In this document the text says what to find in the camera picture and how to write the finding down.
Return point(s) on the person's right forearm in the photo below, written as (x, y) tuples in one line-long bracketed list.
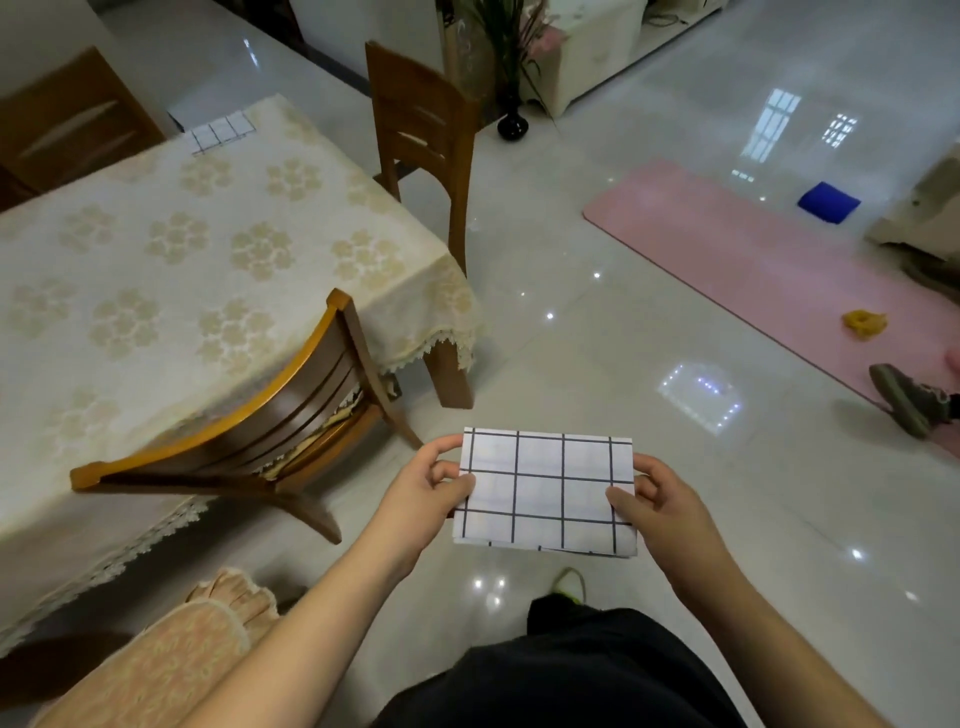
[(772, 645)]

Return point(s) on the wooden dining table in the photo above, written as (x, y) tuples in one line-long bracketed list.
[(448, 379)]

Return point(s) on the person's left thumb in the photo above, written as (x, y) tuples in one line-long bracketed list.
[(452, 493)]

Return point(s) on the wooden chair with curved back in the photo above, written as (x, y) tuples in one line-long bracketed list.
[(247, 435)]

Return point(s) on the yellow crumpled cloth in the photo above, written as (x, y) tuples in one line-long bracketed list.
[(865, 323)]

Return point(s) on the white sofa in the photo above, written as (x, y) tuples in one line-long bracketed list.
[(600, 45)]

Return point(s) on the beige seat cushion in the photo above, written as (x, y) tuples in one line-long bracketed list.
[(330, 431)]

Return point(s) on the person's left hand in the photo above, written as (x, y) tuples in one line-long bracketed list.
[(409, 510)]

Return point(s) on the beige sofa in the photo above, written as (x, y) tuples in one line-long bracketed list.
[(922, 210)]

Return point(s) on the person's left forearm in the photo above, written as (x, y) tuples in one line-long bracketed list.
[(307, 645)]

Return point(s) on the wooden chair with slotted back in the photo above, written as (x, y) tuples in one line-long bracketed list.
[(420, 120), (67, 127)]

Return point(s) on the pink exercise mat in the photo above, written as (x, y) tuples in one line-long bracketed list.
[(750, 247)]

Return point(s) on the person's right thumb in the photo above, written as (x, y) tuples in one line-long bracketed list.
[(624, 501)]

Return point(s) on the person's black trousers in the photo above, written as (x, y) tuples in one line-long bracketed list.
[(570, 667)]

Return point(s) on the cream floral lace tablecloth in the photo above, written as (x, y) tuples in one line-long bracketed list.
[(172, 247)]

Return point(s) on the black vase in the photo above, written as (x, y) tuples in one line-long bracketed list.
[(513, 124)]

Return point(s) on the person's right hand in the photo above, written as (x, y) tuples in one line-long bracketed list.
[(671, 525)]

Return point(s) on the blue cloth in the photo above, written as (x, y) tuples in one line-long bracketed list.
[(829, 202)]

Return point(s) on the small white checked cloth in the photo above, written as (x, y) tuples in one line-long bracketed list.
[(221, 133)]

